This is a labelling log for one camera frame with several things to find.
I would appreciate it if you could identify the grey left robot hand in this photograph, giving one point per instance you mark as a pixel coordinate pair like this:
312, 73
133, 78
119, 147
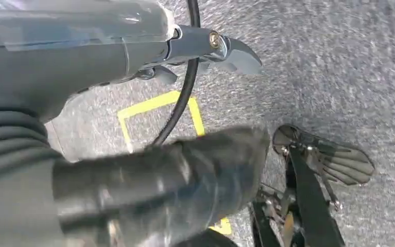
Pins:
64, 51

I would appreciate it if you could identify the ribbed grey left robot arm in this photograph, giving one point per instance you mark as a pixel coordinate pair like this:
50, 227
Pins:
10, 191

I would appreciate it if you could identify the yellow floor tape square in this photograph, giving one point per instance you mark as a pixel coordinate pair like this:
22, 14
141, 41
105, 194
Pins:
149, 105

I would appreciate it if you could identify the black robot leg with foot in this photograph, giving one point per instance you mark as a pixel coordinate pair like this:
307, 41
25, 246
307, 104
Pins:
310, 191

